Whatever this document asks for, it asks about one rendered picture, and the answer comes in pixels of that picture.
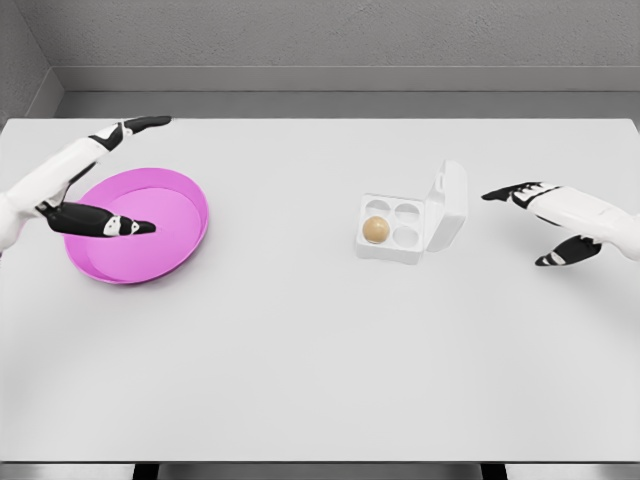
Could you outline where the brown egg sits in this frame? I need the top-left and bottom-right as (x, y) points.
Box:
(362, 215), (390, 245)

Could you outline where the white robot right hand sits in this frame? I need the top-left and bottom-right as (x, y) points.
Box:
(480, 181), (632, 268)

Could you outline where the pink round plate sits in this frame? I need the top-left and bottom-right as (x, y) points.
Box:
(63, 168), (210, 286)

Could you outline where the white egg box with lid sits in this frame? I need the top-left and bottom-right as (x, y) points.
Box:
(354, 159), (470, 268)

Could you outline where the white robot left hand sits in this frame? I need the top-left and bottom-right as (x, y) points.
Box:
(10, 115), (173, 239)

